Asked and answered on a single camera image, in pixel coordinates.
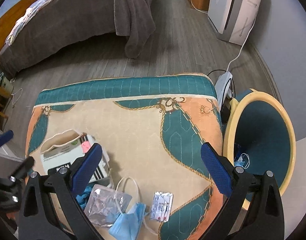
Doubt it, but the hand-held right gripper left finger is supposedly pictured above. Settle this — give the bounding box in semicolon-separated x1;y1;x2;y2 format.
18;143;105;240

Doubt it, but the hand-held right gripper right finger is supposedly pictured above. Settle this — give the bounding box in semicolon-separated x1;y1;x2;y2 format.
201;142;285;240

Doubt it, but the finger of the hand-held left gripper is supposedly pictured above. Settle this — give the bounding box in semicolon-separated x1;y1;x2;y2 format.
8;156;35;183
0;130;14;151

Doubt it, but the blue face mask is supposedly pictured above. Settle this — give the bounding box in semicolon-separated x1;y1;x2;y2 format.
234;142;251;170
108;177;158;240

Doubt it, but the printed carton box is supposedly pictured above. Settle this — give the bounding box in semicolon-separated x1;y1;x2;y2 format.
40;129;111;183

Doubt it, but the blue plastic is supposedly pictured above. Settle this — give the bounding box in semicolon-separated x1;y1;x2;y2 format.
76;185;94;209

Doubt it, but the silver foil packet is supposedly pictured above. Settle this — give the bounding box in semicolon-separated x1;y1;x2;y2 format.
83;184;132;228

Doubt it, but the teal bin with yellow rim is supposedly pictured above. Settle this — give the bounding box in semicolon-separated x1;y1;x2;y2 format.
222;89;297;210

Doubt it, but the small foil blister pack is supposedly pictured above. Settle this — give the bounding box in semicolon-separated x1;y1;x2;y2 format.
150;191;173;222

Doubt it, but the patterned teal and orange cushion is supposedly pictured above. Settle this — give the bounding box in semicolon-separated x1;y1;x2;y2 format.
25;73;223;240

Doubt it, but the white power strip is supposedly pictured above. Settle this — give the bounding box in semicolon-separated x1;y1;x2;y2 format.
214;71;234;101

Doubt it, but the white wardrobe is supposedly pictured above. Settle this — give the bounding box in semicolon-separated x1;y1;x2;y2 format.
291;130;306;205

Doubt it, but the blue printed quilt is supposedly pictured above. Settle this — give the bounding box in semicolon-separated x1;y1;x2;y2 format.
4;0;158;48

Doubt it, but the bed with grey blanket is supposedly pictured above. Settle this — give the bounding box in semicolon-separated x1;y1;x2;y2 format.
0;0;158;73

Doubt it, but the white air purifier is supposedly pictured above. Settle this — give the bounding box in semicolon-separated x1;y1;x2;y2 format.
208;0;264;46

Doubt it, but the wooden bed frame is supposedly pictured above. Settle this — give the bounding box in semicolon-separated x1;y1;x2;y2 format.
0;0;52;60

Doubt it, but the white purifier cable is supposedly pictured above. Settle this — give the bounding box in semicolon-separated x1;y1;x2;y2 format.
227;15;257;73

